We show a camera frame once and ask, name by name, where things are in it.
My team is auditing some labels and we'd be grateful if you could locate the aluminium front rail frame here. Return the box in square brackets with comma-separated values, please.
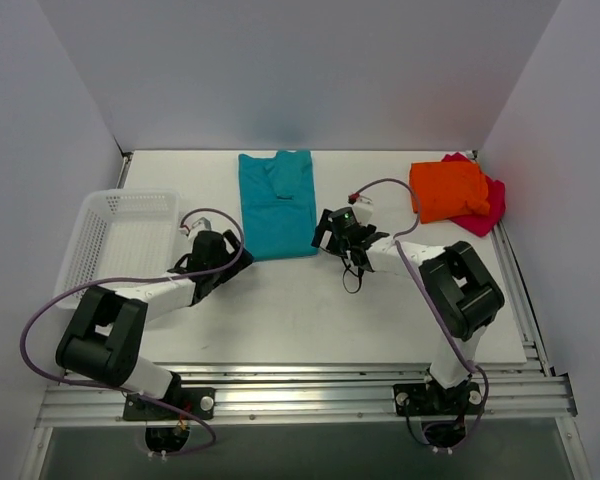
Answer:
[36, 360, 576, 428]

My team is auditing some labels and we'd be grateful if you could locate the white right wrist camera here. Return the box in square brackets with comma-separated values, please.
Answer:
[348, 193, 374, 225]

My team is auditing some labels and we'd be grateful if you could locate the orange folded t shirt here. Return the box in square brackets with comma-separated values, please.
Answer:
[409, 161, 490, 224]

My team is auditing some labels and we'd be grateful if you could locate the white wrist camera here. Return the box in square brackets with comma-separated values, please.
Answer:
[179, 217, 212, 243]
[348, 193, 374, 225]

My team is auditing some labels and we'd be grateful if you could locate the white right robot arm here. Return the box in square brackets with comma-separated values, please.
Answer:
[312, 207, 505, 413]

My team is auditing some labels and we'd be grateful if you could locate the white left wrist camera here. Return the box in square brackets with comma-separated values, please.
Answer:
[179, 217, 212, 243]

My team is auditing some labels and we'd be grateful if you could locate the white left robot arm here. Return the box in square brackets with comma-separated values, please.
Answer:
[55, 230, 254, 419]

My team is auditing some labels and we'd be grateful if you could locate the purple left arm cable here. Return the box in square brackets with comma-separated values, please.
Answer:
[19, 208, 246, 457]

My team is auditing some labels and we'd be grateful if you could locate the pink folded t shirt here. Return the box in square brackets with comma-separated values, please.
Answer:
[441, 153, 506, 237]

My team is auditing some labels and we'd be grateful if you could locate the aluminium right side rail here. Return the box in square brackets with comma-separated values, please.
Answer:
[493, 222, 555, 376]

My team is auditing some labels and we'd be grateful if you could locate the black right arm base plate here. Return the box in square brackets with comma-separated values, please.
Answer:
[392, 381, 483, 417]

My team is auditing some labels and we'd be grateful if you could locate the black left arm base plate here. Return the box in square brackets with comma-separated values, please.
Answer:
[122, 387, 216, 422]

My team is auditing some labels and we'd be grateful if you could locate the teal t shirt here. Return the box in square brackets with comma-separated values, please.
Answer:
[238, 150, 317, 261]

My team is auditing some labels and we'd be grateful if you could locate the white plastic basket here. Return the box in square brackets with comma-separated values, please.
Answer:
[54, 188, 180, 296]

